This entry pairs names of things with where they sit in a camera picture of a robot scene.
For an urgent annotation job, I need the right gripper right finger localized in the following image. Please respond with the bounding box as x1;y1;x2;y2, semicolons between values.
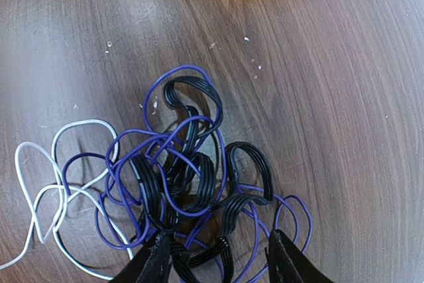
266;229;333;283

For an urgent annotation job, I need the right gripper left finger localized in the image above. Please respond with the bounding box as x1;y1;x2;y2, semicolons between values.
109;232;172;283

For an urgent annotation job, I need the cable bundle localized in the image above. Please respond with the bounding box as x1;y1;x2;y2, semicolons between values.
61;64;314;283

